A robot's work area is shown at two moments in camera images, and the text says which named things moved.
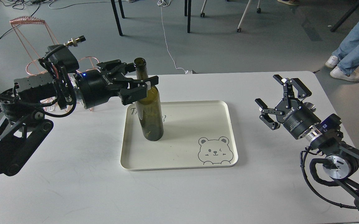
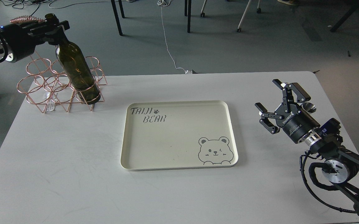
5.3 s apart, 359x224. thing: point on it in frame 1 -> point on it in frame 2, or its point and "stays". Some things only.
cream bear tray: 196,134 stays
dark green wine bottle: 150,110 -> 77,69
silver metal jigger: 312,107 stays
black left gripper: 96,87 -> 21,40
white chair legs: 258,10 stays
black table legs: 187,12 stays
